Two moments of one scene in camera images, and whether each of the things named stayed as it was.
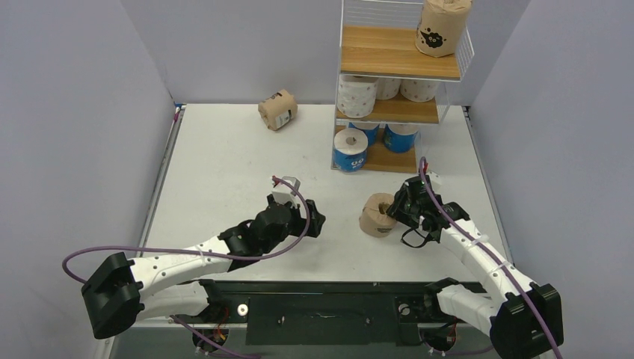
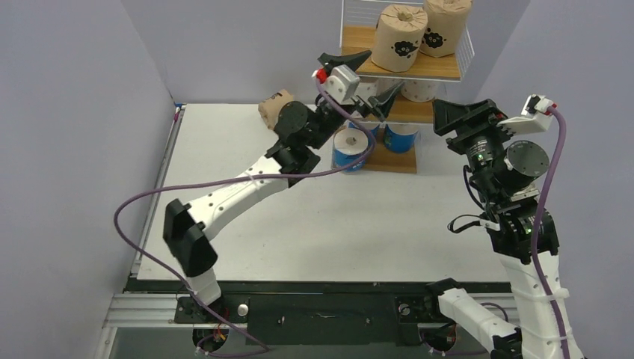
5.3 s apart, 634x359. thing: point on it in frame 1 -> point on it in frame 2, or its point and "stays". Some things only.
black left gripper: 301,224 -> 380,105
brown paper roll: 374,221 -> 398,36
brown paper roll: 278,110 stays
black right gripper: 403,204 -> 468,128
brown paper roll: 442,26 stays
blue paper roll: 350,149 stays
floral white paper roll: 419,90 stays
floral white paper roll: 387,88 stays
